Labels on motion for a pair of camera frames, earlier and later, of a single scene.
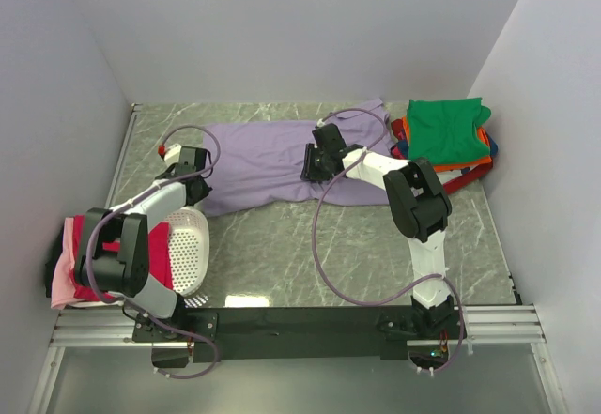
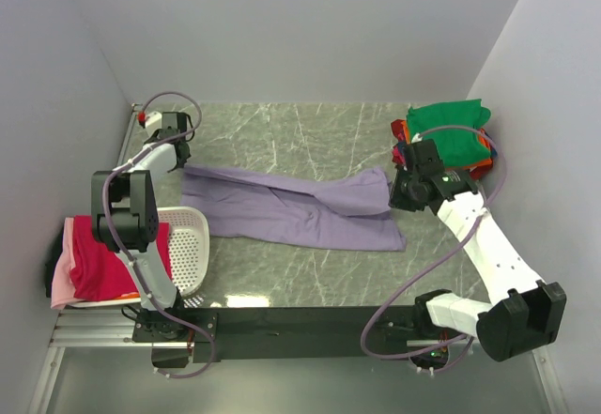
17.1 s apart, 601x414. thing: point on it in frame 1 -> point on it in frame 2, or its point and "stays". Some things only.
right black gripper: (312, 150) -> (396, 200)
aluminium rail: (505, 327) stays
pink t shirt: (62, 290) stays
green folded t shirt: (446, 130) stays
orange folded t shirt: (438, 168) stays
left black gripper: (205, 192) -> (182, 162)
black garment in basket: (51, 265) stays
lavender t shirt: (264, 161) -> (340, 210)
